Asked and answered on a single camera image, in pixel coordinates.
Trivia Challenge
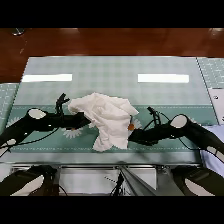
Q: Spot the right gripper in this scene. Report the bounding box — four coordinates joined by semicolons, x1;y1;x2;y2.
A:
127;127;152;145

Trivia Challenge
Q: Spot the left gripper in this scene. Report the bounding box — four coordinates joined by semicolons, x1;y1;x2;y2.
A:
65;112;92;131

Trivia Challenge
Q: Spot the white shirt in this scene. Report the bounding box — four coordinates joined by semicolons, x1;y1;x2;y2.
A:
67;92;140;153

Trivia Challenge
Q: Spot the pale blue garment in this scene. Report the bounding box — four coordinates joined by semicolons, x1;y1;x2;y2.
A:
199;124;224;169

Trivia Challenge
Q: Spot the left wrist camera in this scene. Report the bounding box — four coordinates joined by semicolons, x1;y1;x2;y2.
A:
55;92;71;117

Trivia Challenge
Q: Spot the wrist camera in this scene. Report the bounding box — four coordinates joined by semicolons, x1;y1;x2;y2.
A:
55;92;71;117
146;106;160;126

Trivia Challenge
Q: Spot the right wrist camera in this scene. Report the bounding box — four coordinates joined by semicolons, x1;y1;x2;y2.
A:
146;106;160;126

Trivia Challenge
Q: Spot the silver frame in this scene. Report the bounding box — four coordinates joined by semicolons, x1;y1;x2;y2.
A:
0;161;224;197

